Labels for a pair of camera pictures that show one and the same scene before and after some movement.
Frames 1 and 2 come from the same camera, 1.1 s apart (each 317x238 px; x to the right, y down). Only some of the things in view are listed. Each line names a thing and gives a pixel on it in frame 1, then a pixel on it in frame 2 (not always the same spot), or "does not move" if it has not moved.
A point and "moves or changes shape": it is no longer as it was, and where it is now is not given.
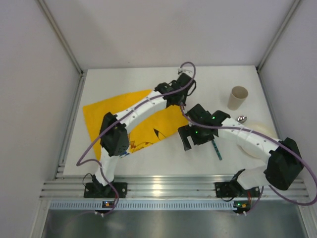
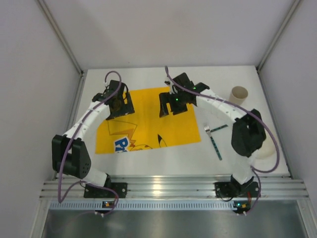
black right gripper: (192, 136) to (172, 105)
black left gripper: (186, 81) to (125, 106)
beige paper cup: (237, 96) does not move
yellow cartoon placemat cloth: (148, 130) moves or changes shape
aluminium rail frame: (161, 187) does not move
